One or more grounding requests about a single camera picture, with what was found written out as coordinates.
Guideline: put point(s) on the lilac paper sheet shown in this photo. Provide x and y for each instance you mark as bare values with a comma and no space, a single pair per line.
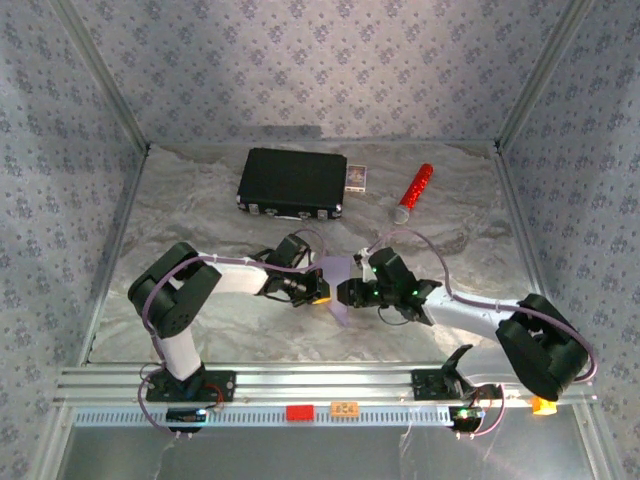
334,267

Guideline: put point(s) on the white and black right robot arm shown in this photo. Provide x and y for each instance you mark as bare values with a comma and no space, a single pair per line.
465,312

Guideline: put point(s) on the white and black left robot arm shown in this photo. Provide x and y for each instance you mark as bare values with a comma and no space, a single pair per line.
240,280

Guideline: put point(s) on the small printed card box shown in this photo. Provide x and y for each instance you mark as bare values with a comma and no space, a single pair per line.
357,178

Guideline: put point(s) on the black hard case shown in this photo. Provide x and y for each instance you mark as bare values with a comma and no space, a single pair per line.
290,175

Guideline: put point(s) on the orange label tag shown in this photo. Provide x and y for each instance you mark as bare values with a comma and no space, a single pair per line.
344,409

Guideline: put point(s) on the red toy microphone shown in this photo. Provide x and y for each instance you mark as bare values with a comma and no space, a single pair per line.
415,190

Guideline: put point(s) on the red plastic block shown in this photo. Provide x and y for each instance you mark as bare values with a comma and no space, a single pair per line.
300,413

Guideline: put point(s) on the yellow plastic block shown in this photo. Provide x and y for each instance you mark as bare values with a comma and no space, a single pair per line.
544,407

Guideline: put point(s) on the aluminium mounting rail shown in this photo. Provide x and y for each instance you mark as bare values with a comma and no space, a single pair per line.
325,380

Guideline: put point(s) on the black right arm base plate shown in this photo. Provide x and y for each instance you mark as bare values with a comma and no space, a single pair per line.
425,385

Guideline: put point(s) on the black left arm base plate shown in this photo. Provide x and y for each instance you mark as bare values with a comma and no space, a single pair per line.
222,387

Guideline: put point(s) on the aluminium table side rail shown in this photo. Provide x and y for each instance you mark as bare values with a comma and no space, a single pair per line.
522,225
114,250

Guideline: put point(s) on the aluminium frame post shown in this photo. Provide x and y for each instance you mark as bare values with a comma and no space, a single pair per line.
541,75

